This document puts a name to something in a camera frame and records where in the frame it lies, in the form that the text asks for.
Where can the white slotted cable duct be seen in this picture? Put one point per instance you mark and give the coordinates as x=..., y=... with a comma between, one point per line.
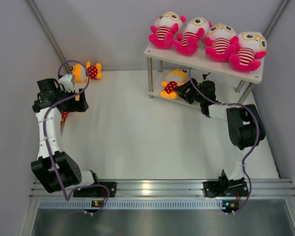
x=133, y=204

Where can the pink panda plush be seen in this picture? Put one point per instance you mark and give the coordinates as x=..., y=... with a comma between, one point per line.
x=250, y=48
x=188, y=41
x=220, y=42
x=164, y=29

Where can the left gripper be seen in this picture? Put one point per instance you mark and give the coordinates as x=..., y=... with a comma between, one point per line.
x=79, y=105

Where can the orange plush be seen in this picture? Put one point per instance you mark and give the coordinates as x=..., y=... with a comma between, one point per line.
x=82, y=74
x=64, y=116

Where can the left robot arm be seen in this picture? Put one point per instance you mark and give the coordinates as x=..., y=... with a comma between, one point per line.
x=54, y=168

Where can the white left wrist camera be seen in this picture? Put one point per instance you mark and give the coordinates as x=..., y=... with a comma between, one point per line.
x=67, y=82

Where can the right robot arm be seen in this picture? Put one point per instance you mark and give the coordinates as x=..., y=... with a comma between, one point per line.
x=245, y=130

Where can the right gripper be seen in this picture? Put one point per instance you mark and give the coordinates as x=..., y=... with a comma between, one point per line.
x=183, y=89

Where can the orange plush polka dress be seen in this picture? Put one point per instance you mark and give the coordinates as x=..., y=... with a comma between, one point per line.
x=174, y=79

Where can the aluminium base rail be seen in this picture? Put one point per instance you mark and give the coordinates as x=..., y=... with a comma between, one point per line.
x=261, y=188

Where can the white two-tier shelf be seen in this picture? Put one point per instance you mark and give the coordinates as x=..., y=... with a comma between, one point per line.
x=199, y=61

